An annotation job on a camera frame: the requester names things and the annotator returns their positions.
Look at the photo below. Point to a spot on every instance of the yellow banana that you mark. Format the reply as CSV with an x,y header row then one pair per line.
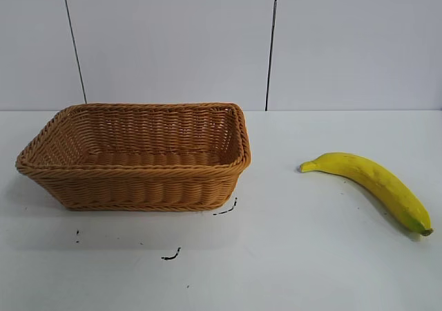
x,y
376,179

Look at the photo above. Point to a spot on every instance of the tan woven wicker basket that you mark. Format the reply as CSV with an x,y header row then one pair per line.
x,y
138,186

